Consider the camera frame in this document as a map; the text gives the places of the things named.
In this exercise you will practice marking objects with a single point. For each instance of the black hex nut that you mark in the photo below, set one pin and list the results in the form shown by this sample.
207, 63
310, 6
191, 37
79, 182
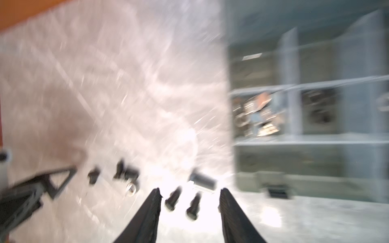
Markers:
319, 103

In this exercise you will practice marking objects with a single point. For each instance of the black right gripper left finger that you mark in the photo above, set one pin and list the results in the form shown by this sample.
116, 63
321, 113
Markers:
143, 227

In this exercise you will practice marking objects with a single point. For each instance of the silver hex nut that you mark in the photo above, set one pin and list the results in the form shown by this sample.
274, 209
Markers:
132, 188

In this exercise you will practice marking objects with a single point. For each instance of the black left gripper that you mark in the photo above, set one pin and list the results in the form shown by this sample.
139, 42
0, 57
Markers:
24, 198

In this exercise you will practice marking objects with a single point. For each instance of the silver wing nut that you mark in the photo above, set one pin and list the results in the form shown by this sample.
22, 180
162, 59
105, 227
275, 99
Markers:
259, 115

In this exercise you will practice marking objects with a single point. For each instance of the grey compartment organizer box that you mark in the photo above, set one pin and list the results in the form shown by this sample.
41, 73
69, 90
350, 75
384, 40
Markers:
296, 46

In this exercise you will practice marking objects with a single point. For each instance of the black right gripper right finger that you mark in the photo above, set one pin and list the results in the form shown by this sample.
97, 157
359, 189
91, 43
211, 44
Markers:
236, 226

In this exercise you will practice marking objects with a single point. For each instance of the silver hex bolt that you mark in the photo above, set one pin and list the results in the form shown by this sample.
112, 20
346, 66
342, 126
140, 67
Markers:
202, 182

